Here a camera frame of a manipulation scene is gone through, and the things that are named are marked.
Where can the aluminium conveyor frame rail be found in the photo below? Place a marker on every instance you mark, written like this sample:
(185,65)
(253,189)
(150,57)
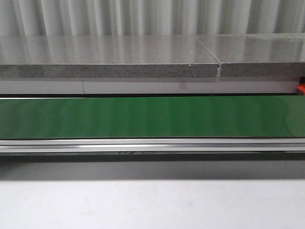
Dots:
(153,149)

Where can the red plastic object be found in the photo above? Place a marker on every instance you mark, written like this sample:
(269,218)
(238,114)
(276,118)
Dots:
(301,86)

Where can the grey stone counter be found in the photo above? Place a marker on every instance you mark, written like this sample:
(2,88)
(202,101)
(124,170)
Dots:
(152,64)

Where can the white pleated curtain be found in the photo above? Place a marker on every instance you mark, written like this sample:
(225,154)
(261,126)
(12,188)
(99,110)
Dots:
(150,17)

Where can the green conveyor belt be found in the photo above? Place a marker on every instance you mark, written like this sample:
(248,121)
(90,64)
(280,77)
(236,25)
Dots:
(181,116)

